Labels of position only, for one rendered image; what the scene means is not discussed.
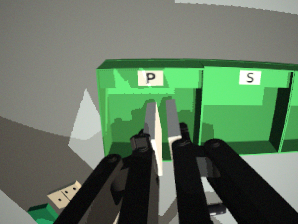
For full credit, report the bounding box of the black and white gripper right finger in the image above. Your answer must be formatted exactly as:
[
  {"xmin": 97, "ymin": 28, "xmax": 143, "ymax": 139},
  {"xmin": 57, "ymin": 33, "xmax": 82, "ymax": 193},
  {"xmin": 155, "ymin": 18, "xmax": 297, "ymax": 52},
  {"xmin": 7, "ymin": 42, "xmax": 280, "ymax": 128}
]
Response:
[{"xmin": 166, "ymin": 99, "xmax": 298, "ymax": 224}]

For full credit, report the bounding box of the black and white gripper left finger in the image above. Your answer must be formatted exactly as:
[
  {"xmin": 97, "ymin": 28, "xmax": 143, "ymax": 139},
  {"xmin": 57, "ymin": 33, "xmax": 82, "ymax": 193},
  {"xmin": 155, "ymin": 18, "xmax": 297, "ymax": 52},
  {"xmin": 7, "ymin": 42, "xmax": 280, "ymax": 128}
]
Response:
[{"xmin": 53, "ymin": 102, "xmax": 162, "ymax": 224}]

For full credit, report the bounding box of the black aa battery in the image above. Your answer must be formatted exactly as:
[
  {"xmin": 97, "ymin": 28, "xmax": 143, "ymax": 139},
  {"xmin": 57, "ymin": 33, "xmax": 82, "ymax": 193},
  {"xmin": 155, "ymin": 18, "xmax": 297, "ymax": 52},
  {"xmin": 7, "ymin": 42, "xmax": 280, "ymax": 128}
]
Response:
[{"xmin": 208, "ymin": 203, "xmax": 226, "ymax": 216}]

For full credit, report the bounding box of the cream domino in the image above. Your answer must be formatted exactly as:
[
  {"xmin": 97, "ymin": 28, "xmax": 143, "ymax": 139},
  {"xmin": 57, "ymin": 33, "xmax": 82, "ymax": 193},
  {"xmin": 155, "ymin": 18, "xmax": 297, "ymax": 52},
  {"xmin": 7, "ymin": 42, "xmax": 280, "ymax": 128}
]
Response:
[{"xmin": 47, "ymin": 180, "xmax": 81, "ymax": 209}]

